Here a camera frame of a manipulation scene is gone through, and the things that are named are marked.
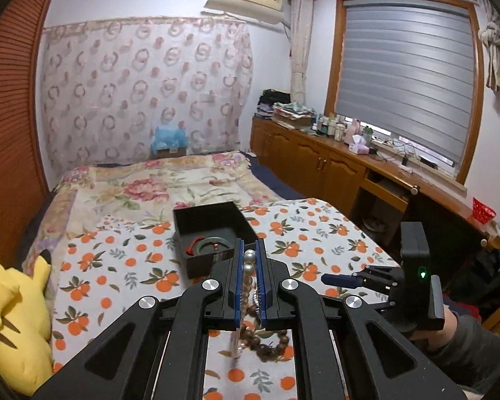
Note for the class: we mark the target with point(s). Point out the small green plant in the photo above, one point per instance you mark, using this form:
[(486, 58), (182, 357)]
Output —
[(368, 132)]

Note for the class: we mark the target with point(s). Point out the tied cream curtain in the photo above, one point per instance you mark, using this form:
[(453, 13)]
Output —
[(493, 41)]

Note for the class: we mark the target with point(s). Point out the black jewelry box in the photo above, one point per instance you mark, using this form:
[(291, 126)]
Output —
[(208, 216)]

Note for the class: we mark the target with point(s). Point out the orange fruit print tablecloth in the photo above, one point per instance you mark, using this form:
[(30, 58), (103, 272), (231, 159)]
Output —
[(121, 266)]

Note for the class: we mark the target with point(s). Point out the grey window blind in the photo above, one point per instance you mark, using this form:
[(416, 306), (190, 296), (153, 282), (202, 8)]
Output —
[(400, 71)]

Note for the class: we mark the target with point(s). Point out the yellow plush toy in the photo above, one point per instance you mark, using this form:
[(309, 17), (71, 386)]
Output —
[(16, 321)]

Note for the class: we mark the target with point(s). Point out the navy bed sheet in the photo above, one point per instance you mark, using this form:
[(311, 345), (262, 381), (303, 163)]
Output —
[(271, 179)]

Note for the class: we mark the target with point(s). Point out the grey-green jade bangle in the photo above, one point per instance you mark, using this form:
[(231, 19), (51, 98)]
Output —
[(216, 239)]

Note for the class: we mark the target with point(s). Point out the red mesh basket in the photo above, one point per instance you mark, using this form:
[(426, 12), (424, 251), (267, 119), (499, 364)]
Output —
[(483, 212)]

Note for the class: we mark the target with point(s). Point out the wooden window frame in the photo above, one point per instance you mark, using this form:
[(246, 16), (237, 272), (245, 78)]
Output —
[(334, 91)]

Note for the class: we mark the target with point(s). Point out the pink tissue box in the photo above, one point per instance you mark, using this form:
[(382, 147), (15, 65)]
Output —
[(358, 148)]

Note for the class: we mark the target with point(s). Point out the row of cosmetic bottles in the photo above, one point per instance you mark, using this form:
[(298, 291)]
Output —
[(337, 127)]

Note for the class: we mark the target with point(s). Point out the black backpack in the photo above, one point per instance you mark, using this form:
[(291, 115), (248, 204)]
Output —
[(491, 275)]

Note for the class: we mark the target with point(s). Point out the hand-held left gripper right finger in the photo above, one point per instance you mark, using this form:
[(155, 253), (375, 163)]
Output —
[(261, 283)]

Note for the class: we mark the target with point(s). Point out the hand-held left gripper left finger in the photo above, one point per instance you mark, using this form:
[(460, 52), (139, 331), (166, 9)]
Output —
[(235, 283)]

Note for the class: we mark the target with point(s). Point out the person's right forearm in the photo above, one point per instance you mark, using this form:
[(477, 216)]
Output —
[(471, 354)]

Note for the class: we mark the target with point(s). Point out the small cardboard box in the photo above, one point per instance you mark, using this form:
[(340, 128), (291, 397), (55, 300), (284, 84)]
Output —
[(171, 153)]

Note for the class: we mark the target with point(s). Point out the floral blanket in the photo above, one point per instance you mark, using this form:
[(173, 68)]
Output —
[(150, 187)]

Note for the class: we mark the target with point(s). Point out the long wooden cabinet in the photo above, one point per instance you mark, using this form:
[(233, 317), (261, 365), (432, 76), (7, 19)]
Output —
[(308, 158)]

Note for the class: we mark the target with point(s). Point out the pile of folded clothes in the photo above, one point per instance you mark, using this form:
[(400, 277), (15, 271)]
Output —
[(291, 112)]

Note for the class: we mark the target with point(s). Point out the wooden louvred wardrobe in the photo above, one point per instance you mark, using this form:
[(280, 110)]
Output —
[(8, 133)]

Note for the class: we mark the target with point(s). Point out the cream patterned curtain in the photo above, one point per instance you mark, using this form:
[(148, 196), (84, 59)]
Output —
[(300, 50)]

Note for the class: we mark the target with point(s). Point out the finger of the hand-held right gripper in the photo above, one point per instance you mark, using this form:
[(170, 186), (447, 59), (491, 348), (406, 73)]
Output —
[(385, 290), (341, 280)]

